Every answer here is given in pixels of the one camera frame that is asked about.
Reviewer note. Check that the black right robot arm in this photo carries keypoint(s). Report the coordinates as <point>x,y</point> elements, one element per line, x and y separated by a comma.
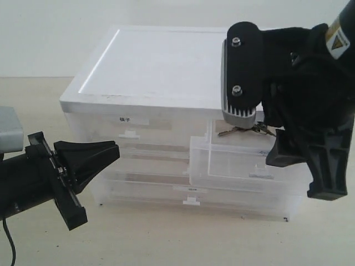
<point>344,22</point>

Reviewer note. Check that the clear plastic storage box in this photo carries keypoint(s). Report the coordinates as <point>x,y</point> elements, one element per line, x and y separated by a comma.
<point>106,189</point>
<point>173,161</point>

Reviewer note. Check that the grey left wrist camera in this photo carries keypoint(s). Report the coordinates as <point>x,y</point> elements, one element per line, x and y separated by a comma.
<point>11,131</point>

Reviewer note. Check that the key bunch with blue fob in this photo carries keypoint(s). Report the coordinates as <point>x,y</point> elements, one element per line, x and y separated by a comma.
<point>259,128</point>

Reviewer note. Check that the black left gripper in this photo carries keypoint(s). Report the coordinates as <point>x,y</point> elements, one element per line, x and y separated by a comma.
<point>78,162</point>

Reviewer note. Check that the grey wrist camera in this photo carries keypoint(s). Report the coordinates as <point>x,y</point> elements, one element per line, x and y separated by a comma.
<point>242,72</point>
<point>11,131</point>

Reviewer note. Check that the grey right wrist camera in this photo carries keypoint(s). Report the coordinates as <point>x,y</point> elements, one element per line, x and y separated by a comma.
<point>242,72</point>

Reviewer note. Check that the white translucent drawer cabinet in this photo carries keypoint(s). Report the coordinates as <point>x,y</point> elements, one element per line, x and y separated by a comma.
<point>148,72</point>

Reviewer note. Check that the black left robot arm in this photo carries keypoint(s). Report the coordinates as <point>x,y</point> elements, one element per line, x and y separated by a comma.
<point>22,187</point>

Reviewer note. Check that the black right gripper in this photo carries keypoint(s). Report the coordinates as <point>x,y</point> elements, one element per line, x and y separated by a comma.
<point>310,97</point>

